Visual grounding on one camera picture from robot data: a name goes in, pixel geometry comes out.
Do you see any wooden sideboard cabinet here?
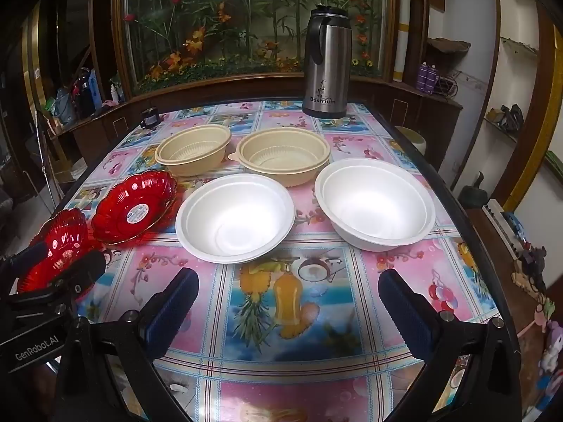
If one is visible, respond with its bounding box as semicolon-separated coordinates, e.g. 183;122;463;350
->
48;72;462;172

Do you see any grey-blue kettle jug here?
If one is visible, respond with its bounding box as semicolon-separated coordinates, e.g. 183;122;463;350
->
55;88;76;126

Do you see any red scalloped plate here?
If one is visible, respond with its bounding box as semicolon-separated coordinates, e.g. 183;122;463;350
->
17;208;113;302

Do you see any glass flower display case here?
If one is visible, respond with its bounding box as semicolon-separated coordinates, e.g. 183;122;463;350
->
110;0;397;95

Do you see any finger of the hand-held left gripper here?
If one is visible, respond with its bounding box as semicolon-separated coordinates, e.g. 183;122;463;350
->
0;241;49;283
44;250;107;306

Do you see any white and yellow roll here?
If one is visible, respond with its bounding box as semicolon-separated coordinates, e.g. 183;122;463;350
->
393;0;412;83

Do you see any red plate with sticker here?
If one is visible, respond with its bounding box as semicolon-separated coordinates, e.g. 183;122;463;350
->
91;170;178;245

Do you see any small dark jar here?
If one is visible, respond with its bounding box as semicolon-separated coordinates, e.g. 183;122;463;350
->
141;108;163;130

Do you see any black framed table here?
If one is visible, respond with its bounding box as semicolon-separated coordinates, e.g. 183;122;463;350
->
35;97;529;422

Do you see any stainless steel thermos jug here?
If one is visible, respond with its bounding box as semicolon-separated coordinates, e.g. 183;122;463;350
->
302;4;349;119

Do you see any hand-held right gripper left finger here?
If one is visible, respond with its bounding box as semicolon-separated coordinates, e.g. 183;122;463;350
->
53;267;201;422

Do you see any dark figurine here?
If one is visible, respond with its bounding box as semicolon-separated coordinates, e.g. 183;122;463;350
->
457;171;491;209

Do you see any blue vacuum flask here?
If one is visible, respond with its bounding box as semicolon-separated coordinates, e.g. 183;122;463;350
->
89;70;103;110

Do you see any white power strip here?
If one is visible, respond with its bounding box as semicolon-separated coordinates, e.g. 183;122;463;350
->
481;200;522;260

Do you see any white round bin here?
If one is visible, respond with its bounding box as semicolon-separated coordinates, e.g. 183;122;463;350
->
394;126;427;154

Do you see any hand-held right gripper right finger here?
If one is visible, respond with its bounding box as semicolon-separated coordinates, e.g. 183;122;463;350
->
377;269;535;422

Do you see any black vacuum flask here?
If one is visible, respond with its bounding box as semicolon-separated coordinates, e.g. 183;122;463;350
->
76;68;95;117

